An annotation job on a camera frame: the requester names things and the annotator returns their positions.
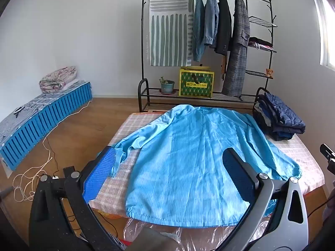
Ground pile of dark folded clothes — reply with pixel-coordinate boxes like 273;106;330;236
253;91;306;141

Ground grey plaid coat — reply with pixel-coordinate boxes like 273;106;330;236
222;0;251;97

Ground clear plastic sheet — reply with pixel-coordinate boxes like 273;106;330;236
123;209;275;251

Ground green striped white cloth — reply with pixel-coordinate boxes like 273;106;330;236
149;0;195;67

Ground grey checked bed cover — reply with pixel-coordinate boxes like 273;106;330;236
0;80;87;147

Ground black suit jacket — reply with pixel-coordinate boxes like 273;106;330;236
211;0;232;55

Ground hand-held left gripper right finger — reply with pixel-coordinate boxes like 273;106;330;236
221;148;314;251

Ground light blue striped shirt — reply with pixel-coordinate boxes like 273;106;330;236
110;104;301;227

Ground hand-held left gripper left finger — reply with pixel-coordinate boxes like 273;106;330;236
28;145;126;251

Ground white cable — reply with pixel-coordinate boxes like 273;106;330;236
13;98;93;202

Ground folded clothes on rack shelf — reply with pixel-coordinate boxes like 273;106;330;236
248;37;274;50

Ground floral folded quilt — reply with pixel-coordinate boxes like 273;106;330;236
39;67;77;93

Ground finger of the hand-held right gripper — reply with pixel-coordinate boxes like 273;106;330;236
320;143;335;174

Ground yellow green gift box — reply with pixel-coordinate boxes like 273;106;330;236
179;67;214;98

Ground black metal clothes rack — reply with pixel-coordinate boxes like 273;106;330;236
138;0;278;113

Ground blue denim shirt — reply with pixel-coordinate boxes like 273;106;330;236
192;0;206;62

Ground blue denim jacket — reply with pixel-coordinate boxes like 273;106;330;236
204;0;219;47

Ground pink plaid blanket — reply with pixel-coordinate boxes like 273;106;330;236
89;112;325;212

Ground window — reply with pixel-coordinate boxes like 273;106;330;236
307;0;335;71

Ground potted plant in teal pot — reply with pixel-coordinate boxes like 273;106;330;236
159;76;175;94

